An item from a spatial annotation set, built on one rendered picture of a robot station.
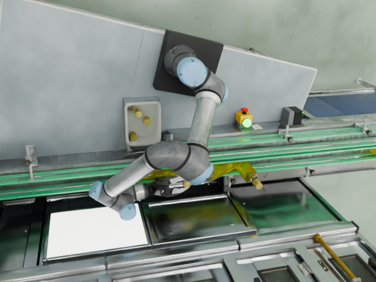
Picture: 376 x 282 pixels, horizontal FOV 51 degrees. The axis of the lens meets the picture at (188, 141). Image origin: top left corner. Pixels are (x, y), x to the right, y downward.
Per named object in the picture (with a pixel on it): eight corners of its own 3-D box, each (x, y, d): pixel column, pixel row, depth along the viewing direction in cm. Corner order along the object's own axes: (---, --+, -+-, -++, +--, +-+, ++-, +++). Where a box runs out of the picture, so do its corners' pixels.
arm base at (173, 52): (167, 42, 181) (172, 46, 172) (197, 46, 186) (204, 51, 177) (161, 74, 187) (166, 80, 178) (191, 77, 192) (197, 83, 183)
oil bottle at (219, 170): (226, 165, 210) (200, 179, 196) (227, 156, 208) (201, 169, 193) (235, 169, 207) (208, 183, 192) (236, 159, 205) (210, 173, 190)
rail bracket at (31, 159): (30, 163, 193) (24, 186, 173) (25, 131, 186) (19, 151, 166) (40, 162, 194) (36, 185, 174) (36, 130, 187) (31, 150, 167)
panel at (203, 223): (48, 217, 185) (43, 266, 155) (47, 211, 184) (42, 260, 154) (230, 195, 206) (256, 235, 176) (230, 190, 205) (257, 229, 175)
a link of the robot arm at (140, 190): (135, 187, 179) (137, 203, 181) (144, 184, 180) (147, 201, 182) (132, 182, 187) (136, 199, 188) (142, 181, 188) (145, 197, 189)
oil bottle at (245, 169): (232, 164, 211) (247, 184, 192) (233, 155, 209) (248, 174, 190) (241, 164, 212) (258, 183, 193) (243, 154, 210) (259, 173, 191)
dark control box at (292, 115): (280, 120, 222) (287, 125, 215) (282, 106, 219) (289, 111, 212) (294, 118, 224) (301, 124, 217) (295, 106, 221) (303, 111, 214)
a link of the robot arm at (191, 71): (184, 46, 174) (193, 53, 162) (205, 65, 181) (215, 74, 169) (167, 67, 176) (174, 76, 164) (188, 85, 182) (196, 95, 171)
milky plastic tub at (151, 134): (124, 139, 203) (126, 146, 196) (122, 98, 194) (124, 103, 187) (158, 137, 207) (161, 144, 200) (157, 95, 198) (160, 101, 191)
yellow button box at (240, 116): (234, 123, 216) (239, 128, 209) (235, 110, 213) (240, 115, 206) (246, 122, 218) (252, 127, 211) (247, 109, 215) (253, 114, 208)
